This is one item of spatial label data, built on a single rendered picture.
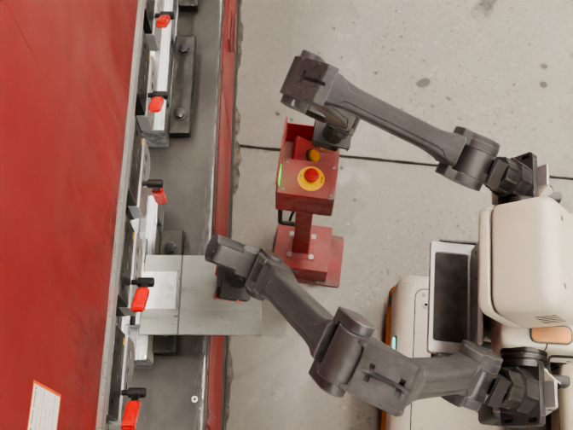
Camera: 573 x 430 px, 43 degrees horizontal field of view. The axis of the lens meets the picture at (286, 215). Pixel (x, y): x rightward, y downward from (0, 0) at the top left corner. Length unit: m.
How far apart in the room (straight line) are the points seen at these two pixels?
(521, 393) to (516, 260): 0.24
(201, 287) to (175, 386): 0.24
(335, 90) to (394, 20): 1.92
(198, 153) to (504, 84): 1.63
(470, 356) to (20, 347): 0.77
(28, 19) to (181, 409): 1.06
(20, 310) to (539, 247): 0.86
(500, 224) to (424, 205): 1.48
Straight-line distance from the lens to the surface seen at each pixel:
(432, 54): 3.17
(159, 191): 1.47
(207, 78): 2.00
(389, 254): 2.72
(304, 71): 1.37
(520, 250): 1.32
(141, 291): 1.33
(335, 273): 2.67
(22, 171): 0.82
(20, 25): 0.84
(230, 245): 1.39
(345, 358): 1.01
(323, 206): 1.97
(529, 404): 1.41
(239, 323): 1.59
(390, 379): 1.01
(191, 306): 1.61
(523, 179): 1.53
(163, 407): 1.70
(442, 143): 1.44
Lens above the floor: 2.54
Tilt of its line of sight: 68 degrees down
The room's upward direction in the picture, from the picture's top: 2 degrees clockwise
